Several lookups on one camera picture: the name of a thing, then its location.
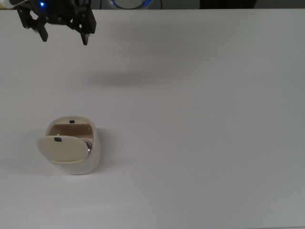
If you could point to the round white blue-rimmed object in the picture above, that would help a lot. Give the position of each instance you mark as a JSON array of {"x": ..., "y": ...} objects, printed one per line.
[{"x": 145, "y": 4}]

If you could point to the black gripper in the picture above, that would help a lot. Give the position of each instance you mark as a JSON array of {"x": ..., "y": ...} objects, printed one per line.
[{"x": 59, "y": 16}]

